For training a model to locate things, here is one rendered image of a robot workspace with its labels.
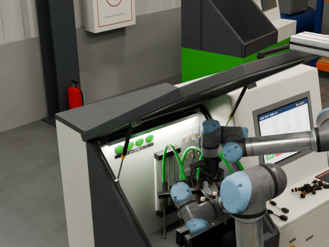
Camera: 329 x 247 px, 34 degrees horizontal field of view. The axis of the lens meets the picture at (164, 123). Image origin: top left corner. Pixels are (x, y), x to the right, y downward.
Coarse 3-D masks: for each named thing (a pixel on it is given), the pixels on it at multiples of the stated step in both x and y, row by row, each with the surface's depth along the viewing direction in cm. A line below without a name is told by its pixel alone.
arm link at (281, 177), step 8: (272, 168) 168; (280, 168) 170; (280, 176) 167; (280, 184) 166; (280, 192) 168; (216, 200) 203; (216, 208) 201; (224, 208) 198; (216, 216) 201; (224, 216) 205
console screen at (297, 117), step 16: (304, 96) 297; (256, 112) 275; (272, 112) 282; (288, 112) 290; (304, 112) 298; (256, 128) 276; (272, 128) 283; (288, 128) 291; (304, 128) 299; (272, 160) 285; (288, 160) 293
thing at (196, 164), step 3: (201, 159) 236; (192, 162) 237; (195, 162) 234; (198, 162) 232; (201, 162) 230; (204, 162) 229; (189, 165) 237; (192, 165) 236; (195, 165) 234; (198, 165) 232; (201, 165) 231; (192, 168) 236; (195, 168) 236
